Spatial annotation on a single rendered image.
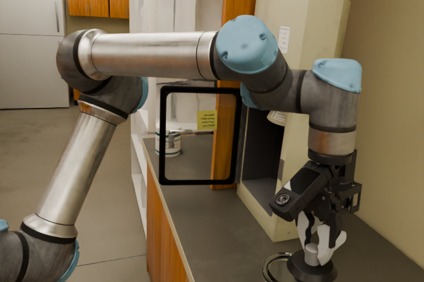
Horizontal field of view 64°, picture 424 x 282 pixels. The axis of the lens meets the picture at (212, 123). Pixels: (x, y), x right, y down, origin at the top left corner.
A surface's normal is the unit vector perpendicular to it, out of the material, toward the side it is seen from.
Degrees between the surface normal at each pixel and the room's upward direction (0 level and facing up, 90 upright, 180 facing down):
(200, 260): 0
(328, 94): 90
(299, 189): 34
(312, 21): 90
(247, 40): 58
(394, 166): 90
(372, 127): 90
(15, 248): 51
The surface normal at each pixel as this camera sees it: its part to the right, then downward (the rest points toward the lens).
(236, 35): -0.43, -0.30
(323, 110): -0.66, 0.20
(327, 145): -0.46, 0.25
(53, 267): 0.81, 0.19
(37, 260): 0.90, -0.18
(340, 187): 0.00, -0.96
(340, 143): 0.06, 0.27
